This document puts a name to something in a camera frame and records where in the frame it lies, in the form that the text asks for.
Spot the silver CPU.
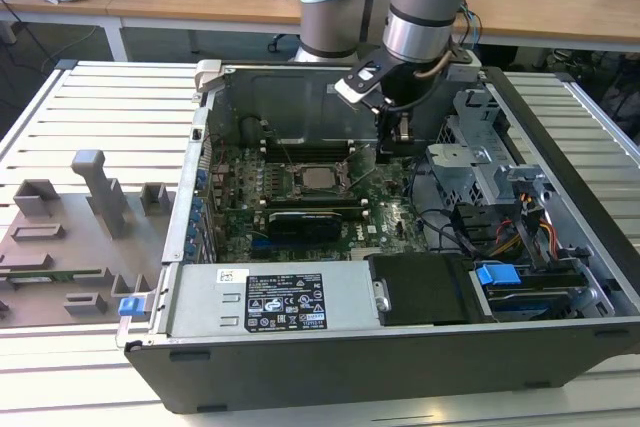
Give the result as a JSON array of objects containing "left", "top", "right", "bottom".
[{"left": 302, "top": 169, "right": 335, "bottom": 192}]

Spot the black RAM slot bank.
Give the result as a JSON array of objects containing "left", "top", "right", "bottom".
[
  {"left": 259, "top": 195, "right": 371, "bottom": 215},
  {"left": 259, "top": 139, "right": 357, "bottom": 164}
]

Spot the CPU socket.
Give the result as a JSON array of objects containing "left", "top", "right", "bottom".
[{"left": 291, "top": 162, "right": 352, "bottom": 199}]

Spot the black plastic bay cover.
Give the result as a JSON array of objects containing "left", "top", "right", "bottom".
[{"left": 367, "top": 254, "right": 497, "bottom": 326}]

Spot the silver metal drive cage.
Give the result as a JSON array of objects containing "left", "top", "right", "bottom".
[{"left": 424, "top": 89, "right": 551, "bottom": 209}]

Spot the green motherboard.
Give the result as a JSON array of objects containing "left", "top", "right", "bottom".
[{"left": 207, "top": 144, "right": 431, "bottom": 264}]

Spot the black graphics card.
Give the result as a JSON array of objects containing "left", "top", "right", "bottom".
[{"left": 267, "top": 210, "right": 345, "bottom": 244}]

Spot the hard disk in blue carrier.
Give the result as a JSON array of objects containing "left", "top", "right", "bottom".
[{"left": 474, "top": 261, "right": 587, "bottom": 321}]

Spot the black open PC case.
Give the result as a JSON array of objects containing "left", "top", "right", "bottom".
[{"left": 115, "top": 60, "right": 640, "bottom": 416}]

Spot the grey power supply unit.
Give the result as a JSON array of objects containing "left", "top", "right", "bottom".
[{"left": 167, "top": 262, "right": 384, "bottom": 338}]

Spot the blue case latch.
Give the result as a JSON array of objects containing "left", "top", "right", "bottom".
[{"left": 119, "top": 297, "right": 144, "bottom": 319}]

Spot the grey parts rack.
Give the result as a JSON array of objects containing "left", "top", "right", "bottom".
[{"left": 0, "top": 149, "right": 176, "bottom": 328}]

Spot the green RAM stick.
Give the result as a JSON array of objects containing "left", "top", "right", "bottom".
[{"left": 0, "top": 269, "right": 105, "bottom": 285}]

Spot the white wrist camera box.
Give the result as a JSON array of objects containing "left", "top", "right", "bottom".
[{"left": 333, "top": 59, "right": 397, "bottom": 110}]

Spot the blue cable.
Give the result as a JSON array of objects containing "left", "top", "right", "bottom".
[{"left": 459, "top": 1, "right": 485, "bottom": 51}]

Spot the orange yellow wire bundle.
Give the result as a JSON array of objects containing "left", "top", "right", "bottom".
[{"left": 492, "top": 219, "right": 560, "bottom": 257}]

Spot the grey case latch handle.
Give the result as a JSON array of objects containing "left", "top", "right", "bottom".
[{"left": 193, "top": 60, "right": 224, "bottom": 94}]

